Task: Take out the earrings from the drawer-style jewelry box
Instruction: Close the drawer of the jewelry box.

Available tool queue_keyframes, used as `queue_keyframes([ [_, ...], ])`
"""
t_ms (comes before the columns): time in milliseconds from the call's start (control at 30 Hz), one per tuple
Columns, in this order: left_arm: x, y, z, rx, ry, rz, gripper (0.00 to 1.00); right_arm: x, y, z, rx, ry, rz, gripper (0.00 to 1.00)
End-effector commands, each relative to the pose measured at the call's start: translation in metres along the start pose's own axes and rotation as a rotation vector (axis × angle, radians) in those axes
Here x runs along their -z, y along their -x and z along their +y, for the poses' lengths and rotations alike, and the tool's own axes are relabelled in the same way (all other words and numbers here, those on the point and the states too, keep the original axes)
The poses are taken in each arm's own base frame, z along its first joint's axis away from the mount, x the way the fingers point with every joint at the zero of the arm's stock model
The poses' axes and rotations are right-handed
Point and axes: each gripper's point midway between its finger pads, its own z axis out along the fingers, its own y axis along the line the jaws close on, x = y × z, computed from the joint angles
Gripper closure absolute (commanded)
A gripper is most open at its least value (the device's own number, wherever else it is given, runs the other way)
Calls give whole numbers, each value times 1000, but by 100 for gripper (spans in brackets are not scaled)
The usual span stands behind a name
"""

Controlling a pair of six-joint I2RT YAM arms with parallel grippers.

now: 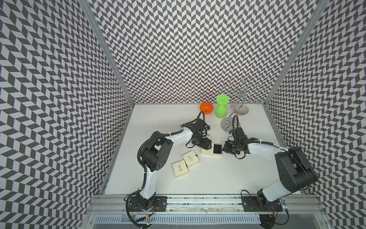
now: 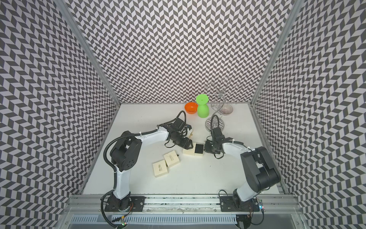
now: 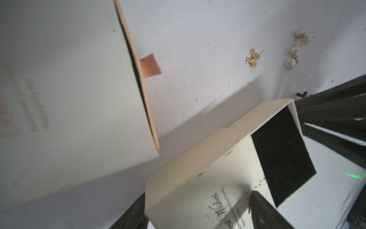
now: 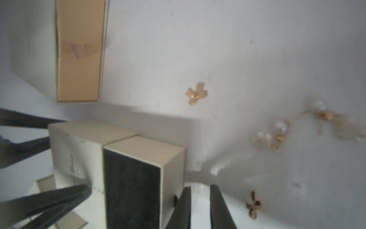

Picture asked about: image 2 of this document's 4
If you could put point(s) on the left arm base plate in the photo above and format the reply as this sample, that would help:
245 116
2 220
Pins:
137 203

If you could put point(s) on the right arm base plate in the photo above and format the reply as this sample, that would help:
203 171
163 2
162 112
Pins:
231 204

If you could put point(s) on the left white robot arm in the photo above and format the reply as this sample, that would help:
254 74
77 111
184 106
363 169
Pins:
122 153

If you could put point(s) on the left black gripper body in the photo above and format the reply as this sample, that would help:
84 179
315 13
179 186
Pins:
178 137

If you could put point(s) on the green plastic stand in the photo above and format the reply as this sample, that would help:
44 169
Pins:
202 109

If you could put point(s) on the cream drawer jewelry box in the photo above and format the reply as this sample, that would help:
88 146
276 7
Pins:
191 132

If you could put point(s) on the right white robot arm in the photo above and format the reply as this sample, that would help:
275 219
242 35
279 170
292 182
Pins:
260 170

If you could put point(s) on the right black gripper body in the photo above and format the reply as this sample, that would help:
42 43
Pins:
217 151

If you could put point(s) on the aluminium mounting rail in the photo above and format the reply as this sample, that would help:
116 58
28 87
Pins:
210 203

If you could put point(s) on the silver jewelry stand front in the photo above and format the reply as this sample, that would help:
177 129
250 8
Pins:
220 123

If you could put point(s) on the silver wire jewelry tree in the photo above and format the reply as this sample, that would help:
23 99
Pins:
220 92

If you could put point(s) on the orange bowl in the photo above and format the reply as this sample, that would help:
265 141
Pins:
191 108

